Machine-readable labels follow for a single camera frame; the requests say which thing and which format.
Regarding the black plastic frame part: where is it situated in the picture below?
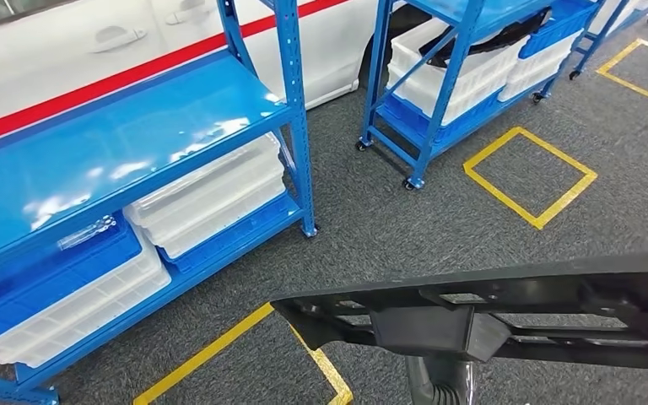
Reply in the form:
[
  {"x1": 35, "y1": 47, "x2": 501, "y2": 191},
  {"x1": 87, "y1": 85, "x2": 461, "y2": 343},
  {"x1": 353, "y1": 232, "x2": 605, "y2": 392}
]
[{"x1": 270, "y1": 248, "x2": 648, "y2": 373}]

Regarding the yellow floor tape square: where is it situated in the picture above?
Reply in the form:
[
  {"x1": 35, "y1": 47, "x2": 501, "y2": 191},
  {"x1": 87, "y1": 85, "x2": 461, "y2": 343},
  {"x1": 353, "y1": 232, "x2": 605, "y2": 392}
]
[
  {"x1": 462, "y1": 126, "x2": 599, "y2": 231},
  {"x1": 132, "y1": 302, "x2": 354, "y2": 405}
]

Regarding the blue metal shelf rack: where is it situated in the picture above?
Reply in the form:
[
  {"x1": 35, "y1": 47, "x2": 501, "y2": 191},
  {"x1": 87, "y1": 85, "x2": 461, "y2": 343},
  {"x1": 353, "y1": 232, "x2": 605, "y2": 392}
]
[{"x1": 0, "y1": 0, "x2": 320, "y2": 405}]

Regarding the blue wheeled shelf rack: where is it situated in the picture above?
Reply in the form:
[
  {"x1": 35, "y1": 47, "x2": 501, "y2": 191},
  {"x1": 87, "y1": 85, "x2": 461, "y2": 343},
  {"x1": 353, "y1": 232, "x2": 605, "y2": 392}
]
[
  {"x1": 355, "y1": 0, "x2": 610, "y2": 192},
  {"x1": 569, "y1": 0, "x2": 648, "y2": 81}
]

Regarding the white car with red stripe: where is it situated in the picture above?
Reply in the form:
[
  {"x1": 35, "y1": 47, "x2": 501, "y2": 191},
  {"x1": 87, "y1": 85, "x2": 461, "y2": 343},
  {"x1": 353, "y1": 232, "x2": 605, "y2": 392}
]
[{"x1": 0, "y1": 0, "x2": 431, "y2": 152}]

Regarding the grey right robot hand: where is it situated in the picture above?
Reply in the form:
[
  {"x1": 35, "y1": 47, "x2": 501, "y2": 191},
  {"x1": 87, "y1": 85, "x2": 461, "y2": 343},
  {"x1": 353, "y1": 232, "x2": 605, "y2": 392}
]
[{"x1": 404, "y1": 354, "x2": 476, "y2": 405}]

